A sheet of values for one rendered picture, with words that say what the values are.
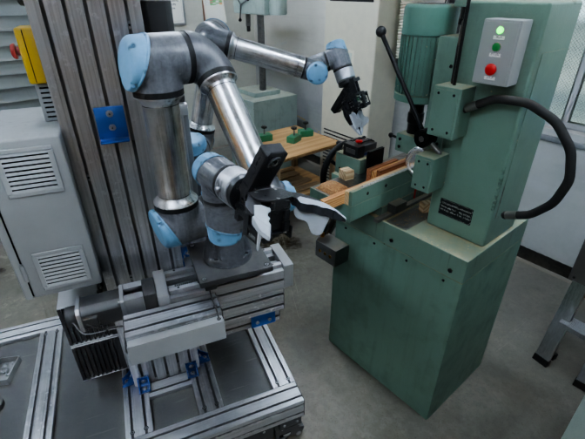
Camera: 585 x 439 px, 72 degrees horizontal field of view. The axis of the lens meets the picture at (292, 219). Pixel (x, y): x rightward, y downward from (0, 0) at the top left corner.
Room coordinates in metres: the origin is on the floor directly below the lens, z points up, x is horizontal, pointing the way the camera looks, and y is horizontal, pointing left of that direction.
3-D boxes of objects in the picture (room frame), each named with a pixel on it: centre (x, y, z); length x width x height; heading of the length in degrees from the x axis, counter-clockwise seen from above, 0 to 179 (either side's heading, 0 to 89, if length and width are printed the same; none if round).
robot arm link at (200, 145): (1.52, 0.39, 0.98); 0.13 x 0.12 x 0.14; 1
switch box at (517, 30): (1.16, -0.56, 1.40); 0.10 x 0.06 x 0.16; 40
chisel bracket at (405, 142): (1.48, -0.47, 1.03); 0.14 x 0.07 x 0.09; 40
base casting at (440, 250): (1.40, -0.54, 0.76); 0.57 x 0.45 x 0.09; 40
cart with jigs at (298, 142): (2.99, 0.05, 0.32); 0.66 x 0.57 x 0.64; 129
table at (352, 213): (1.53, -0.33, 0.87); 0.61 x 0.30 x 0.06; 130
